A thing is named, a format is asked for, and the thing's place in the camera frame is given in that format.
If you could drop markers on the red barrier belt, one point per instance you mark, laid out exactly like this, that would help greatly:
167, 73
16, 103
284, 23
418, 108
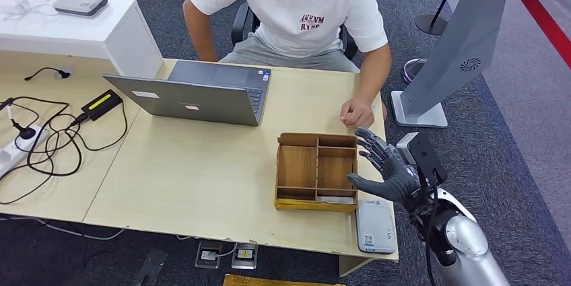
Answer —
548, 32

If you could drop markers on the grey laptop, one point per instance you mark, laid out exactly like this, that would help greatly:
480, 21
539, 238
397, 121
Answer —
196, 102

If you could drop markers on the person's left forearm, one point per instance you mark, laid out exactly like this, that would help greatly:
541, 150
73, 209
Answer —
374, 74

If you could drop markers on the yellow package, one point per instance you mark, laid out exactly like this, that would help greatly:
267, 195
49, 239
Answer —
267, 281

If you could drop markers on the white charger block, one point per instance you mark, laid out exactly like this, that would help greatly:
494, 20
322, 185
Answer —
11, 5

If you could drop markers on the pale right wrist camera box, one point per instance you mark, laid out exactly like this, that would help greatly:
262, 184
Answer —
426, 157

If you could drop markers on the black adapter with yellow label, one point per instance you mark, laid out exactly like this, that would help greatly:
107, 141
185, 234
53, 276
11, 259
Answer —
101, 104

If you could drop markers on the dark robot left hand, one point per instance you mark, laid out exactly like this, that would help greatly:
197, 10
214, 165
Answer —
151, 266

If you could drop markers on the black power plug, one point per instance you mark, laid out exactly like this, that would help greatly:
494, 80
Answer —
26, 132

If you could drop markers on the person's left hand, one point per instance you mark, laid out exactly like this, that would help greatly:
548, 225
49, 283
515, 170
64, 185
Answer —
357, 113

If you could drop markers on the grey kiosk stand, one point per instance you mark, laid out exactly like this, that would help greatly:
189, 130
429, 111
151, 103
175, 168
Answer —
450, 65

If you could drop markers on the white desk leg panel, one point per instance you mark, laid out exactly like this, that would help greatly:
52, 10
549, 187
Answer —
352, 266

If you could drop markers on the white power strip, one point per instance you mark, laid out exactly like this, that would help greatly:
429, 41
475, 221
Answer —
18, 150

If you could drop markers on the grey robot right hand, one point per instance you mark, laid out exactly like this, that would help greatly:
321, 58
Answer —
397, 177

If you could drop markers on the round silver purple base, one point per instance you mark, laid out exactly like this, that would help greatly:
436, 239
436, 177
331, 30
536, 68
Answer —
412, 72

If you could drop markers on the wooden compartment organizer box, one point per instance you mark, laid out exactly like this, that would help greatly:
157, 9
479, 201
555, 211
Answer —
295, 166

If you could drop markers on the floor socket with white plug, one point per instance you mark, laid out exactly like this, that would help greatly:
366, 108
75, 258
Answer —
208, 255

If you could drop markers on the person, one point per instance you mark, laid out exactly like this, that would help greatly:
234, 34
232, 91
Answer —
303, 7

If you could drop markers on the grey card reader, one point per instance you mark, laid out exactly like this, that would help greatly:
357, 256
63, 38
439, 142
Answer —
376, 226
79, 2

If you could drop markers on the floor socket with yellow label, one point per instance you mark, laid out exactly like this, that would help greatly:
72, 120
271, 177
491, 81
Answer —
244, 256

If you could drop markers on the white reception counter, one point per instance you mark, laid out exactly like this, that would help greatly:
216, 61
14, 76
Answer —
111, 39

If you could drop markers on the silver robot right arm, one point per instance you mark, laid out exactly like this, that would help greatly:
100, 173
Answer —
464, 244

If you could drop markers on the black office chair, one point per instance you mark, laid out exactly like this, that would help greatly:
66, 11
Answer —
243, 21

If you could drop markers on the person's right forearm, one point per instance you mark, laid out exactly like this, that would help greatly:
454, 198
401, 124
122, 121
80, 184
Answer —
200, 34

